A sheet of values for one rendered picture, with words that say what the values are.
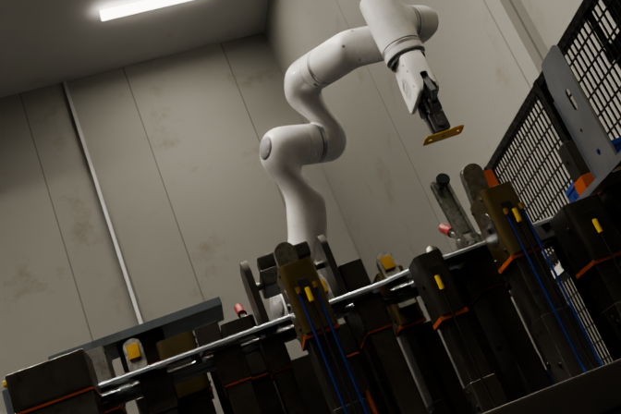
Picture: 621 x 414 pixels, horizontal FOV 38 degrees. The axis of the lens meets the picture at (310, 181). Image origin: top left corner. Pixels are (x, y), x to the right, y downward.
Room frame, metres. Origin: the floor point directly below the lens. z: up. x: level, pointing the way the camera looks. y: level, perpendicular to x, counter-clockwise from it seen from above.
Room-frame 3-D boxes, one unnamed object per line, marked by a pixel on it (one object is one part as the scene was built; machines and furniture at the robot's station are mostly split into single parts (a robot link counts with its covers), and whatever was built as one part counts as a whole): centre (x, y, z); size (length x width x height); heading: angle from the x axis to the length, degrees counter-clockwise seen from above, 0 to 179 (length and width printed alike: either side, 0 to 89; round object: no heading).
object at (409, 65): (1.66, -0.28, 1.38); 0.10 x 0.07 x 0.11; 11
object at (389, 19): (1.66, -0.28, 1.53); 0.09 x 0.08 x 0.13; 125
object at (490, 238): (1.43, -0.27, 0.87); 0.12 x 0.07 x 0.35; 11
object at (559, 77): (1.70, -0.54, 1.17); 0.12 x 0.01 x 0.34; 11
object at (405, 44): (1.66, -0.28, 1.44); 0.09 x 0.08 x 0.03; 11
